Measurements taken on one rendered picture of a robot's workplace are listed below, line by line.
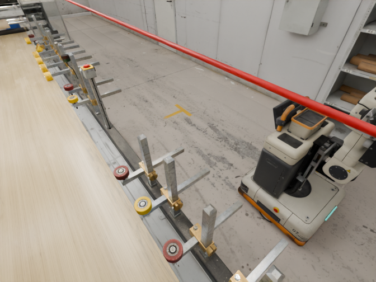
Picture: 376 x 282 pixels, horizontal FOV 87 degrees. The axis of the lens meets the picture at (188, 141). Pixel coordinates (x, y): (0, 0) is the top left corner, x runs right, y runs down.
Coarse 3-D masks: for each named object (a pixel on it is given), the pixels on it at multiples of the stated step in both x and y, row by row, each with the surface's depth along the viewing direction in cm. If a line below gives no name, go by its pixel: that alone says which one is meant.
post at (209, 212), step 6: (210, 204) 69; (204, 210) 68; (210, 210) 67; (216, 210) 68; (204, 216) 70; (210, 216) 67; (204, 222) 73; (210, 222) 70; (204, 228) 76; (210, 228) 74; (204, 234) 79; (210, 234) 79; (204, 240) 82; (210, 240) 83
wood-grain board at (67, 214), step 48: (0, 48) 269; (0, 96) 172; (48, 96) 170; (0, 144) 126; (48, 144) 125; (0, 192) 99; (48, 192) 99; (96, 192) 98; (0, 240) 82; (48, 240) 82; (96, 240) 81; (144, 240) 81
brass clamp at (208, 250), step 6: (192, 228) 91; (198, 228) 91; (192, 234) 91; (198, 234) 89; (198, 240) 87; (204, 246) 85; (210, 246) 85; (216, 246) 87; (204, 252) 86; (210, 252) 84
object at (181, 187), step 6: (204, 168) 115; (198, 174) 112; (204, 174) 112; (186, 180) 109; (192, 180) 109; (198, 180) 112; (180, 186) 106; (186, 186) 107; (180, 192) 106; (162, 198) 101; (156, 204) 99; (162, 204) 101; (144, 216) 96
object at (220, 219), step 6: (234, 204) 101; (240, 204) 101; (228, 210) 98; (234, 210) 98; (222, 216) 96; (228, 216) 96; (216, 222) 94; (222, 222) 96; (216, 228) 95; (192, 240) 88; (186, 246) 87; (192, 246) 87; (186, 252) 86; (174, 264) 84
